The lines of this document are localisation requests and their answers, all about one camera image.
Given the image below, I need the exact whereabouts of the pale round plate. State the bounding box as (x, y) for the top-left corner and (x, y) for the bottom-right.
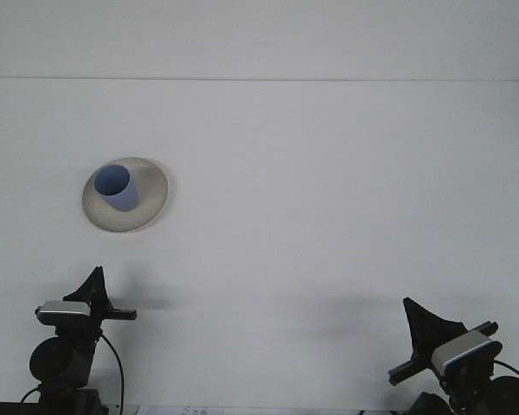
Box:
(80, 156), (170, 234)

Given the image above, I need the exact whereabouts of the pale blue cup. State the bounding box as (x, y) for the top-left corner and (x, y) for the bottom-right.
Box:
(93, 163), (140, 214)

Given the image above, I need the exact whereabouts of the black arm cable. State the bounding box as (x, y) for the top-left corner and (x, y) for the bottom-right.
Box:
(98, 331), (125, 410)
(492, 360), (519, 386)

